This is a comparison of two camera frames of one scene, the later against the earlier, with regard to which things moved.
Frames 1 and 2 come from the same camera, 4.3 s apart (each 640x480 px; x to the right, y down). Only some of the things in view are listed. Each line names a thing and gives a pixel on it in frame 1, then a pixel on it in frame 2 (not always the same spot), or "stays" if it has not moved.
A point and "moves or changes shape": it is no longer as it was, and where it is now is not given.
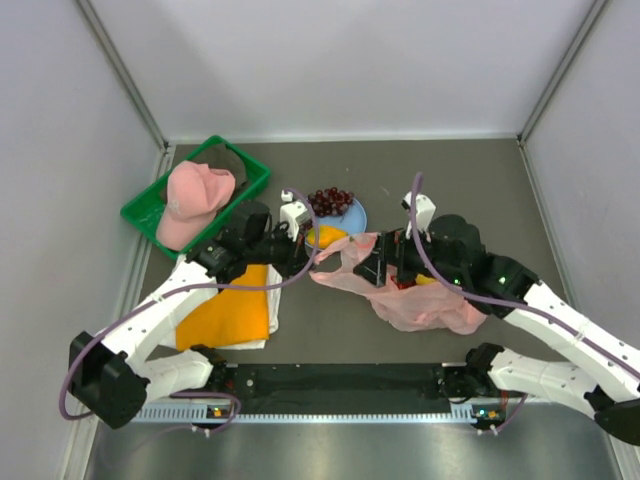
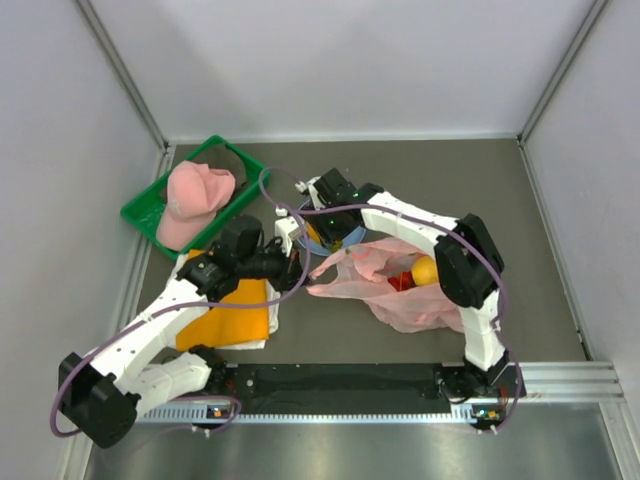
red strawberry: (401, 285) stays
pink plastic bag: (425, 305) moves or changes shape
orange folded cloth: (232, 317) stays
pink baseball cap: (195, 193) stays
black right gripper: (390, 249) → (329, 236)
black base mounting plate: (346, 389) stays
